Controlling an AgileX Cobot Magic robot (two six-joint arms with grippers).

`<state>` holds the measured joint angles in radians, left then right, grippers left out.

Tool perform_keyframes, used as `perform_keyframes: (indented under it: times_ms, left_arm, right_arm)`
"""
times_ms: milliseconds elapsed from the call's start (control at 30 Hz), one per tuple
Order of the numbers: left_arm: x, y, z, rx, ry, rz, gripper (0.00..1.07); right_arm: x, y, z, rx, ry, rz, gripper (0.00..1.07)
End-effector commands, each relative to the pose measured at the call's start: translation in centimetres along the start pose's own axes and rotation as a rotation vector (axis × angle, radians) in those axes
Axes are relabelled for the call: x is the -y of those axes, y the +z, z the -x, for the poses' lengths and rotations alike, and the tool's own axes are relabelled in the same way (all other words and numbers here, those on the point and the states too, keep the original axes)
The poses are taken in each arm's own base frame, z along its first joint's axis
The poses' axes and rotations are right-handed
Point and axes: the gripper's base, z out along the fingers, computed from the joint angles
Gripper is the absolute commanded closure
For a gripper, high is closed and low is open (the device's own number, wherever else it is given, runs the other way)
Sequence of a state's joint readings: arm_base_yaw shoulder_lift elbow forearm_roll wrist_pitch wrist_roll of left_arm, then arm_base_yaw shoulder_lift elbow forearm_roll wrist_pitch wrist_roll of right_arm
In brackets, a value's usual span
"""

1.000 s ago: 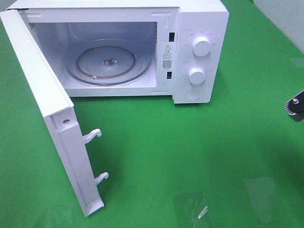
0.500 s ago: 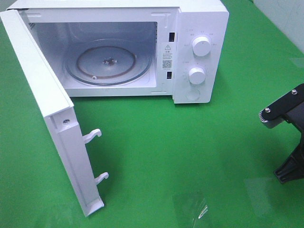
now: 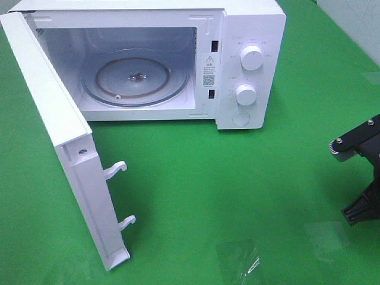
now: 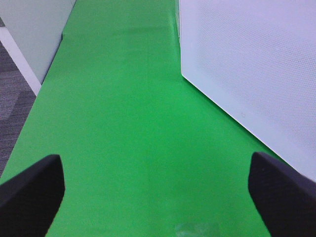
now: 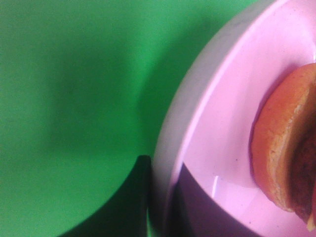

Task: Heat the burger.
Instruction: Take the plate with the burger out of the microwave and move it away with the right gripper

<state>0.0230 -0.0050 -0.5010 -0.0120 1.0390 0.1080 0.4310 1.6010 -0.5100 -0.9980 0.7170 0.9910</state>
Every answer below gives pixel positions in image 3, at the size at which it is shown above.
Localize white microwave knob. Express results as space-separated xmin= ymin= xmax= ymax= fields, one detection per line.
xmin=240 ymin=44 xmax=264 ymax=71
xmin=236 ymin=84 xmax=257 ymax=106

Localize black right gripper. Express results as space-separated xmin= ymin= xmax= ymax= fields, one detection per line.
xmin=341 ymin=135 xmax=379 ymax=225

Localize white microwave oven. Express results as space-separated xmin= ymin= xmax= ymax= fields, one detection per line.
xmin=7 ymin=1 xmax=286 ymax=129

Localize glass microwave turntable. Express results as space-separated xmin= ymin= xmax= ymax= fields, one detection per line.
xmin=82 ymin=49 xmax=194 ymax=107

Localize clear tape patch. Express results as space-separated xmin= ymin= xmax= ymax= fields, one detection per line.
xmin=216 ymin=239 xmax=266 ymax=284
xmin=303 ymin=221 xmax=351 ymax=275

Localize round white door button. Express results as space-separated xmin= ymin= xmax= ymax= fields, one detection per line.
xmin=232 ymin=112 xmax=251 ymax=126

